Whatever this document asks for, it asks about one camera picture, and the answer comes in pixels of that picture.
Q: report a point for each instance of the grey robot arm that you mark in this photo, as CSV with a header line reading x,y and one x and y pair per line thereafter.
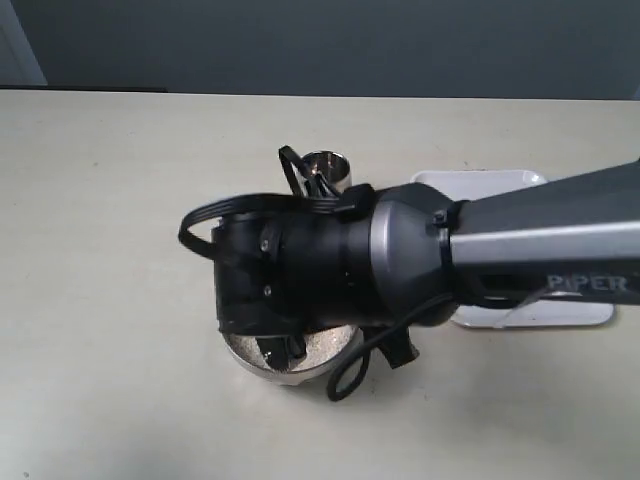
x,y
412,255

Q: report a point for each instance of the small steel cup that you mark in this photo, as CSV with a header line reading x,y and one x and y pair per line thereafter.
x,y
332,166

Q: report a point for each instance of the steel bowl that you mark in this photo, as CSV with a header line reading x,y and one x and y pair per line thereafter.
x,y
291,361

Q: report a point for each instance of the white plastic tray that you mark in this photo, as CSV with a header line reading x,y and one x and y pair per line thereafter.
x,y
476,184

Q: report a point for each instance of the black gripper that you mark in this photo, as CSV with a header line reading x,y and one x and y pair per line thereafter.
x,y
307,273

